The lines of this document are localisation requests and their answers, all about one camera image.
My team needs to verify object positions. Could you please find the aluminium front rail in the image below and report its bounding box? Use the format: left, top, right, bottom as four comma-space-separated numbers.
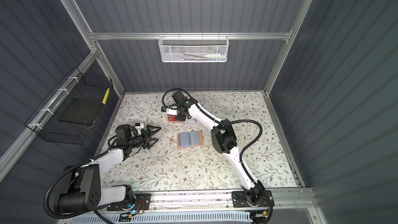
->
63, 188, 318, 215

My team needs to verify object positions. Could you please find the white wire mesh basket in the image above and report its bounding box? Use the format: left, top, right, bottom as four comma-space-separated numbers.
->
158, 36, 230, 63

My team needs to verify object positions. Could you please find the red card in organizer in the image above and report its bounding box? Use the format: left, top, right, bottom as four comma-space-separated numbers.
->
167, 115, 178, 122

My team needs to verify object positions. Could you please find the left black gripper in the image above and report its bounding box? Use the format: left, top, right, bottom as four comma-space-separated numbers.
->
127, 125, 160, 150

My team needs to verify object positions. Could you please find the black pad in basket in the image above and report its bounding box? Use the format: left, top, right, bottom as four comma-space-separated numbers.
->
59, 98, 97, 124

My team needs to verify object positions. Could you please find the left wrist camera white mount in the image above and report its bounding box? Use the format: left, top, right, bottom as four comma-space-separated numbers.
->
133, 123, 145, 133

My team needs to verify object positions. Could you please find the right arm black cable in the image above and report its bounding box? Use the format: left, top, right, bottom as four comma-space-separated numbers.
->
161, 88, 274, 224

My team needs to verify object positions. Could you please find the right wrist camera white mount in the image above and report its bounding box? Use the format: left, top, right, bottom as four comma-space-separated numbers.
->
161, 106, 178, 116

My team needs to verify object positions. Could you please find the white tube in basket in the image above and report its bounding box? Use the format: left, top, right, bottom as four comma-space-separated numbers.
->
204, 53, 227, 61

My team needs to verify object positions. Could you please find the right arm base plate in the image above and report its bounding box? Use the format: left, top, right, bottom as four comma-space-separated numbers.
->
231, 190, 275, 208

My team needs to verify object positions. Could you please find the clear acrylic card organizer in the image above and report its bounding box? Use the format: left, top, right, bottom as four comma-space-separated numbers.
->
175, 114, 197, 124

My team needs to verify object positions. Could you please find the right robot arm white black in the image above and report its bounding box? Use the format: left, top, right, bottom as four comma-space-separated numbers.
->
162, 88, 266, 206

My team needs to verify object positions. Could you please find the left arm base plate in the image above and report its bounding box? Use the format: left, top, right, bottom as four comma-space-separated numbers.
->
107, 194, 151, 211

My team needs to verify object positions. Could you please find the white perforated cable duct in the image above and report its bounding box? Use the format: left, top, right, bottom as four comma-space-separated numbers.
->
69, 211, 252, 224

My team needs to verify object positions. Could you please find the black wire mesh basket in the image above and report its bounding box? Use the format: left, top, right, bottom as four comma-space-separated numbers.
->
25, 67, 113, 145

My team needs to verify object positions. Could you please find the pink leather card holder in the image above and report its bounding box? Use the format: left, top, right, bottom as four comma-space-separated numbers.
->
171, 131, 203, 149

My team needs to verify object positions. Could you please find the yellow tag on basket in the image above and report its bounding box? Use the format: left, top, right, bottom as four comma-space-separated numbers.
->
102, 88, 110, 105

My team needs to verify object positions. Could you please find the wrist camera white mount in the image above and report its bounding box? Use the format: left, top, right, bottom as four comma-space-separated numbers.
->
161, 106, 178, 116
133, 123, 145, 133

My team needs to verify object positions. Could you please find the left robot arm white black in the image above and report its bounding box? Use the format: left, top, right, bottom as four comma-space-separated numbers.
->
43, 123, 161, 219

